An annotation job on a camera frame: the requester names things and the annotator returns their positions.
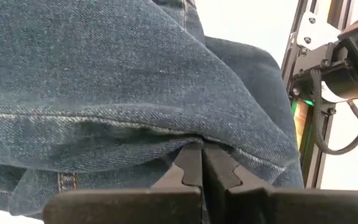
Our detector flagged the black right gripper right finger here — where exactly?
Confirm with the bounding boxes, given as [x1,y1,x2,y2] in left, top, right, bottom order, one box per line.
[202,141,358,224]

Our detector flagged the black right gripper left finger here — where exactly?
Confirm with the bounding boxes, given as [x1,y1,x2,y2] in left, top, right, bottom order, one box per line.
[42,142,204,224]

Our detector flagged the black garment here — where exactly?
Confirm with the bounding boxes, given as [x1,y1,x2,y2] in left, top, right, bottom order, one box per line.
[0,0,305,218]

